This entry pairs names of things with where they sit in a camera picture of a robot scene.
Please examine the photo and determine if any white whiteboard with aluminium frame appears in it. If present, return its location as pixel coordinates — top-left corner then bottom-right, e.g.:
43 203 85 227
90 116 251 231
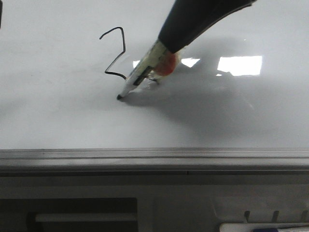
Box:
0 0 309 175

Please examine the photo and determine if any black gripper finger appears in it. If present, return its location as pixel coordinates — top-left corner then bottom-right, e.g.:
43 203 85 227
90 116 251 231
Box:
158 0 255 53

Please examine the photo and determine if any white black whiteboard marker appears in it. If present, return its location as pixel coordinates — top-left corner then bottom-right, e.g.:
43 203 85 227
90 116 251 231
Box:
117 40 168 100

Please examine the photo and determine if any red magnet taped to marker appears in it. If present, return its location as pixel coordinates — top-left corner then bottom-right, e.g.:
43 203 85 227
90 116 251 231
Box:
146 48 185 85

